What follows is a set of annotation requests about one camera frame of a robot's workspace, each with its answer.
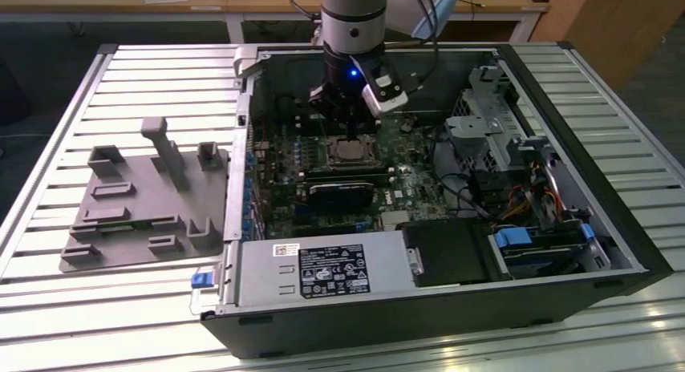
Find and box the silver-topped CPU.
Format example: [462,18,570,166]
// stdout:
[331,142,364,160]

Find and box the CPU socket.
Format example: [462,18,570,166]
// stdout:
[319,134,379,168]

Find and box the black RAM slot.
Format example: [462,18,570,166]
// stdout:
[307,176,391,185]
[304,169,387,176]

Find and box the black graphics card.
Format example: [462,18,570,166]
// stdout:
[303,180,379,211]

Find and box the grey metal drive cage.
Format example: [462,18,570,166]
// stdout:
[442,65,555,175]

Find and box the green motherboard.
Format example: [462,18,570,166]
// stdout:
[246,117,446,241]

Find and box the small silver heatsink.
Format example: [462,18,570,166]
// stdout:
[380,210,413,230]

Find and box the black drive bay box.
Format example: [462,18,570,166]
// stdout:
[399,220,507,289]

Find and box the grey parts rack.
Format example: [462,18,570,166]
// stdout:
[56,116,232,274]

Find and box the hard disk in blue carrier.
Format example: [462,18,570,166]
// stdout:
[490,224,590,277]

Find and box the silver power supply unit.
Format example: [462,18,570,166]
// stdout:
[230,230,425,309]

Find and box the wooden desk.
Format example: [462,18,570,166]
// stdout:
[0,0,553,44]

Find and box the wooden cabinet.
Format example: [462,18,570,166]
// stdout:
[529,0,685,93]

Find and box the black PC case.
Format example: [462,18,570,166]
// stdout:
[199,41,676,359]

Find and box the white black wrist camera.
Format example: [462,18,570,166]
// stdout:
[360,63,410,117]

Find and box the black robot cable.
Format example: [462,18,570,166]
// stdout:
[406,0,446,93]

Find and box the black cable bundle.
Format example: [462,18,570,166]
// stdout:
[431,169,497,223]

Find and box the yellow orange wire bundle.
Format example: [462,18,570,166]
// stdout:
[502,185,566,224]

